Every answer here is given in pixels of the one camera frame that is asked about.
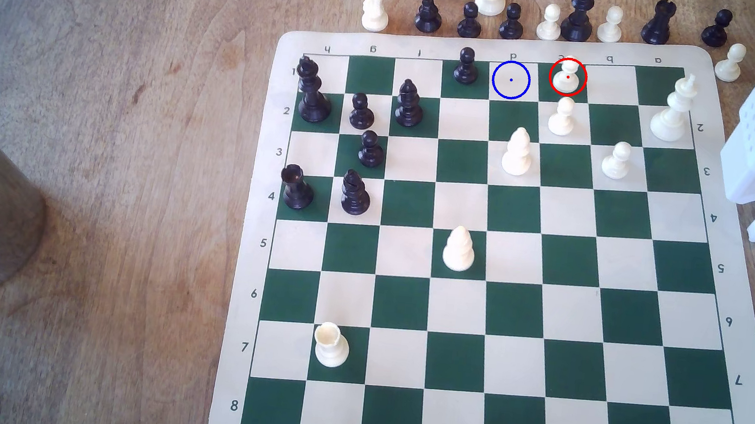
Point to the white chess pawn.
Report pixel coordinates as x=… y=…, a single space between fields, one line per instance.
x=561 y=121
x=610 y=30
x=549 y=28
x=728 y=68
x=616 y=163
x=566 y=81

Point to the black chess pawn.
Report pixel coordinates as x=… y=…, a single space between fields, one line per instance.
x=469 y=25
x=371 y=153
x=466 y=70
x=362 y=116
x=511 y=27
x=715 y=34

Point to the white chess king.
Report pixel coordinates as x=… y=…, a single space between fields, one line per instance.
x=671 y=120

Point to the black chess queen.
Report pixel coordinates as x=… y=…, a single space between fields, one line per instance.
x=577 y=24

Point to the white chess bishop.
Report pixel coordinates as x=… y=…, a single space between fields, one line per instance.
x=516 y=158
x=458 y=254

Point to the black chess knight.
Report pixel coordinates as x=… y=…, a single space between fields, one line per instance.
x=428 y=15

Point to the green white chess board mat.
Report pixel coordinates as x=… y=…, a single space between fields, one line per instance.
x=514 y=310

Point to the white chess knight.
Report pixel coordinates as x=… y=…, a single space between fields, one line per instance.
x=374 y=15

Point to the black chess bishop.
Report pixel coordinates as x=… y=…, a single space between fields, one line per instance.
x=355 y=199

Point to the black chess king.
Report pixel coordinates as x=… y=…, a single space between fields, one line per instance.
x=313 y=103

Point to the black chess rook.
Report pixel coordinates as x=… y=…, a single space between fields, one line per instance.
x=297 y=193

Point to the white chess rook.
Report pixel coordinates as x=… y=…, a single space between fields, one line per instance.
x=331 y=349

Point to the black rook off board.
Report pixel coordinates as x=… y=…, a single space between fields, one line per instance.
x=657 y=29

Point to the black bishop second row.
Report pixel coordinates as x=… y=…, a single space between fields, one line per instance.
x=408 y=110

